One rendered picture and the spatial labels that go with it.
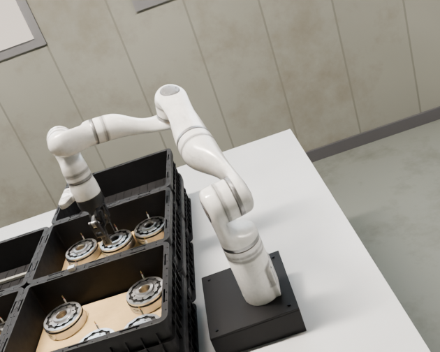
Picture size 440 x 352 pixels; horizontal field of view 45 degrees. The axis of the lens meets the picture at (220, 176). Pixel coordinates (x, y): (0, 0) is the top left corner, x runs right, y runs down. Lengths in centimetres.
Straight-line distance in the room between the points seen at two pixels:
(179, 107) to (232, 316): 54
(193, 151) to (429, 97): 253
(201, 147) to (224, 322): 42
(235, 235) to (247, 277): 12
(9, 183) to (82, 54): 95
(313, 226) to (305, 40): 177
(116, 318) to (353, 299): 58
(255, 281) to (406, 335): 35
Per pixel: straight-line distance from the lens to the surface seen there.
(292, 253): 154
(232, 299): 134
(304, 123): 336
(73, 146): 141
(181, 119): 134
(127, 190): 196
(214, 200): 111
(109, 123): 143
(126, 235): 162
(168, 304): 117
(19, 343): 138
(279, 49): 319
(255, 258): 121
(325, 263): 148
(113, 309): 140
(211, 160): 121
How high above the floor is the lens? 163
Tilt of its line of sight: 26 degrees down
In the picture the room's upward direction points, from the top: 20 degrees counter-clockwise
